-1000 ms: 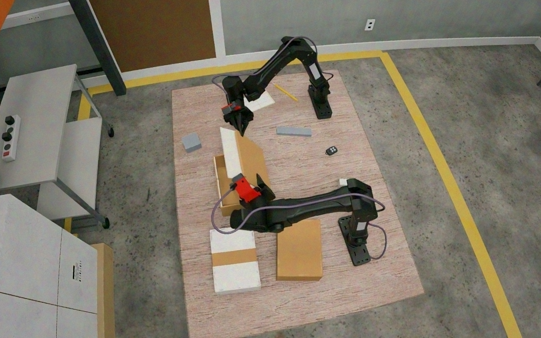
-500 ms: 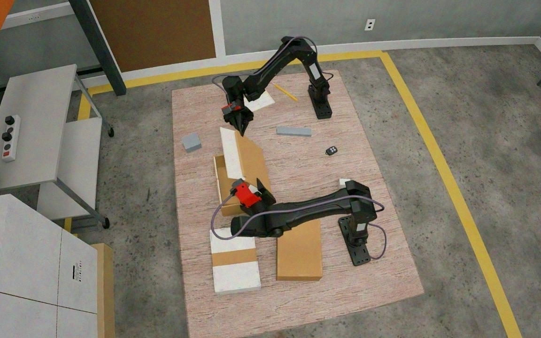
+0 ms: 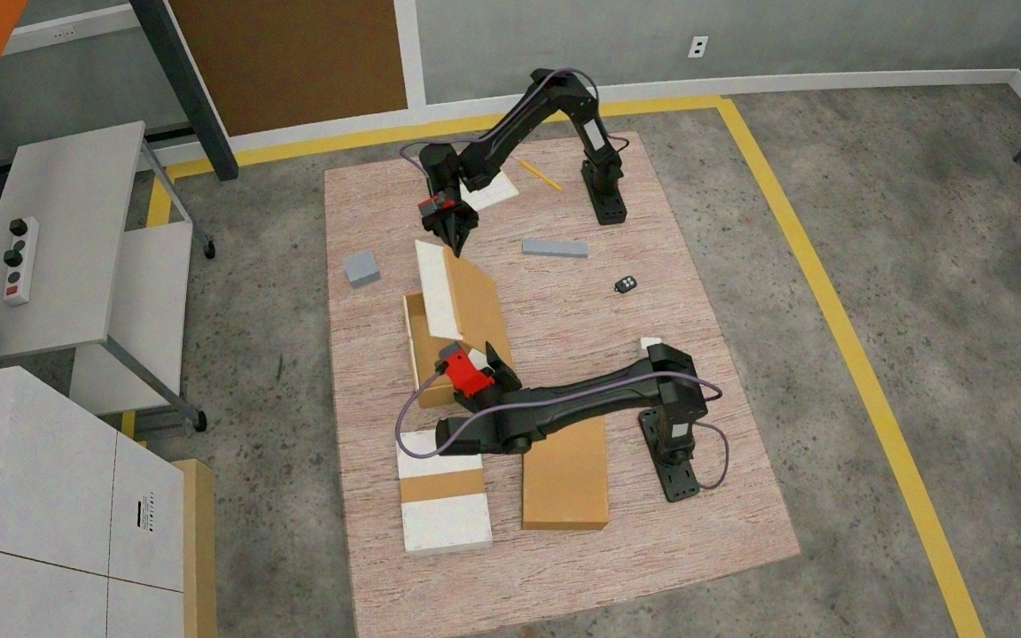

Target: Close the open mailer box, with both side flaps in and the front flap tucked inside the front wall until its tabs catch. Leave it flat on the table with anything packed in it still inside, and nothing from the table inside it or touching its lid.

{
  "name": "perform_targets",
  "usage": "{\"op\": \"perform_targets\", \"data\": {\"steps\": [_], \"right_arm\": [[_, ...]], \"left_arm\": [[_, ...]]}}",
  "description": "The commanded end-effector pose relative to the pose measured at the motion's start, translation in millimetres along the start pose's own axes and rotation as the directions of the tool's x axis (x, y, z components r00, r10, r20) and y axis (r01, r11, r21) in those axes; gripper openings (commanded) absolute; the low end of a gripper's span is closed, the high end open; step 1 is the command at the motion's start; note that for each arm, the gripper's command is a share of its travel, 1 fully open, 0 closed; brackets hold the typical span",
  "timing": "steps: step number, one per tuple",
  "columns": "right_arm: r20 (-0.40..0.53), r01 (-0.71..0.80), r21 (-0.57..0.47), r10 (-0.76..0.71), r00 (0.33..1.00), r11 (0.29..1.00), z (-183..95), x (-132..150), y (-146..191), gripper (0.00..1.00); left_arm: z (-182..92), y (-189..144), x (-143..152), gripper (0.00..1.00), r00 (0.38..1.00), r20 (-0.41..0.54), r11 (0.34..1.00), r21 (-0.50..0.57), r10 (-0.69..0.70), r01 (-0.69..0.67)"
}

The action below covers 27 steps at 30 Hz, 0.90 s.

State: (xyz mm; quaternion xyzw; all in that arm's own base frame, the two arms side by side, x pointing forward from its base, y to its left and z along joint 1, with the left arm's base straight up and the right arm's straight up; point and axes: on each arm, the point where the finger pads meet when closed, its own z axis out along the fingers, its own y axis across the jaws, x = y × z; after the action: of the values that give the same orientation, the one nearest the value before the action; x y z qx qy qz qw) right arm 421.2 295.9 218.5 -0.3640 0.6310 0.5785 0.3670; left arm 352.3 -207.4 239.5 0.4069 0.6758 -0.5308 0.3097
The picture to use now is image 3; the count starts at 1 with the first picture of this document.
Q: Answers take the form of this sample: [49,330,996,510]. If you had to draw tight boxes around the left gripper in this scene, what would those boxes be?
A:
[440,341,523,414]

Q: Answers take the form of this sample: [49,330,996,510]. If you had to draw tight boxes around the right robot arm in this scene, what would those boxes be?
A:
[418,68,627,220]

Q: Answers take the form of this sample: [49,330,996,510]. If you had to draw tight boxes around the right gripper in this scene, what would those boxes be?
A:
[421,187,479,259]

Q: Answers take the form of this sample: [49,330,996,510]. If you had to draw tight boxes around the black key fob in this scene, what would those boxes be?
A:
[614,276,637,293]

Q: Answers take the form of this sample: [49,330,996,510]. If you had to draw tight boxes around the small white cube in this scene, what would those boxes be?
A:
[637,337,661,357]

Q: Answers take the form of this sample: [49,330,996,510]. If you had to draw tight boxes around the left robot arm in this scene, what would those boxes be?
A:
[438,343,708,502]

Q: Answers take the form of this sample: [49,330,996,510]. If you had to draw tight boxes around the white box with tan tape band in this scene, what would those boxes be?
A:
[396,429,493,558]

